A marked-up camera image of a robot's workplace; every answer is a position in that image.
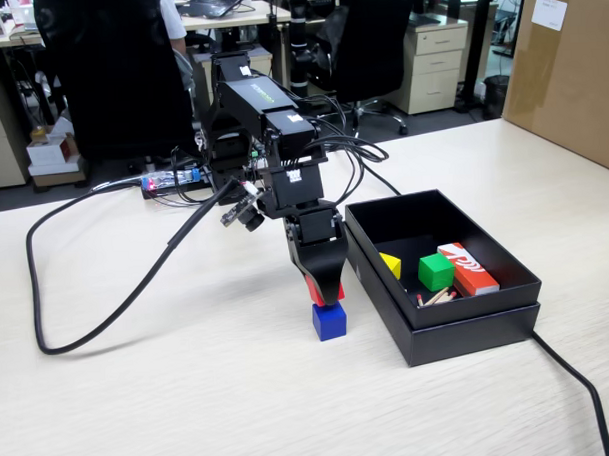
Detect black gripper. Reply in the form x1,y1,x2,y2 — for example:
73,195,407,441
282,201,350,310

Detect red cube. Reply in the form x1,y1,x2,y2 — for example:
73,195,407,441
305,275,347,307

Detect blue cube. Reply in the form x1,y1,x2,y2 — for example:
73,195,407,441
311,301,349,343

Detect green cube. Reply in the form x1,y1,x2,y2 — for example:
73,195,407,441
416,252,457,293

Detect yellow wedge block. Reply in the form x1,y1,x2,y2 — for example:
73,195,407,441
378,251,403,281

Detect orange white matchbox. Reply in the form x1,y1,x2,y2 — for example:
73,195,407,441
436,240,502,298

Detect clear-wrapped controller board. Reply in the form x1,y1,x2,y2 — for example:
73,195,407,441
139,166,207,194

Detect black power strip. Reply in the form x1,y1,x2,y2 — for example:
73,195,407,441
140,183,214,201

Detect black chair chrome base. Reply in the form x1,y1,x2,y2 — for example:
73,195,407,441
310,0,423,140

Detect black pole white rings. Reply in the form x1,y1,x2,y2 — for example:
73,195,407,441
285,0,315,97

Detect black trash bin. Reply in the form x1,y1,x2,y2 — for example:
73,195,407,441
481,74,512,122

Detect beige office desk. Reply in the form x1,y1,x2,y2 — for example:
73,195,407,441
0,7,294,50

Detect black laptop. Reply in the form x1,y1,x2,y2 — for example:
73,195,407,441
178,0,253,21

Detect black high-back office chair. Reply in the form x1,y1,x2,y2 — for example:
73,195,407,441
32,0,199,166

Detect flat white box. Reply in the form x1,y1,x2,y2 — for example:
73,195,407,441
27,160,83,178

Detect desk with black leg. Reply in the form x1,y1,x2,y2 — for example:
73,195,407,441
271,0,532,121

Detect seated person white shirt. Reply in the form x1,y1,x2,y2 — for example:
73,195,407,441
156,0,188,54

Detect white carton box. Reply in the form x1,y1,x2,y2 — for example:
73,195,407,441
25,134,81,168

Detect large cardboard box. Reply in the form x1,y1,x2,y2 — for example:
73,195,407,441
496,0,609,180

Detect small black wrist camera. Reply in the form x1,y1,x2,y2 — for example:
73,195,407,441
218,181,267,235

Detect thin black servo wires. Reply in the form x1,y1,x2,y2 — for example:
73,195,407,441
299,92,392,204

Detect thick black camera cable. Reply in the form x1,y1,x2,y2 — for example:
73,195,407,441
23,175,240,357

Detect beige three-drawer pedestal cabinet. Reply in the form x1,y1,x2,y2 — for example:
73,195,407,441
387,19,473,117

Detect thick black power cable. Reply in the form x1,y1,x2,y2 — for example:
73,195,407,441
364,156,609,456

